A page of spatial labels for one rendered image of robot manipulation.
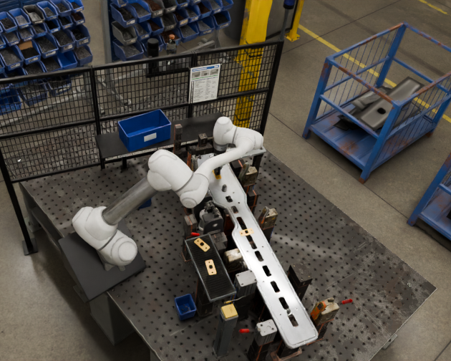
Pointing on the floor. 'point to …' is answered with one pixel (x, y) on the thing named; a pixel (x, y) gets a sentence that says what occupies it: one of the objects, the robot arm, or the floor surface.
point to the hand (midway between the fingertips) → (217, 170)
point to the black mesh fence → (29, 245)
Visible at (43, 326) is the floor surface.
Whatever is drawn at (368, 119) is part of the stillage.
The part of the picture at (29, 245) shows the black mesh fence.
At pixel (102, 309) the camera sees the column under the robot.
